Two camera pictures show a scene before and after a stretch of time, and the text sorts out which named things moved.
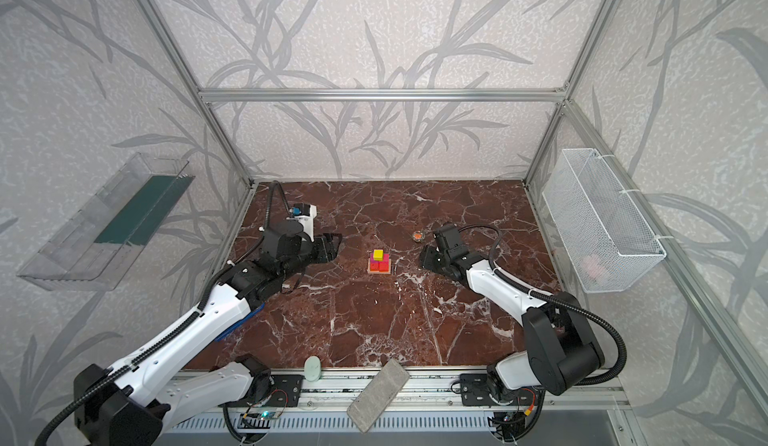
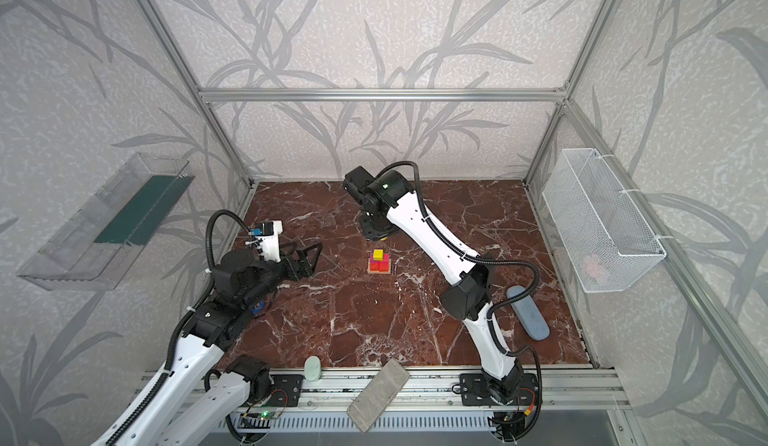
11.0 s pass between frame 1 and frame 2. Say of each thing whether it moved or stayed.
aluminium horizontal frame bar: stayed
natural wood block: stayed
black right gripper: moved
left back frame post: stayed
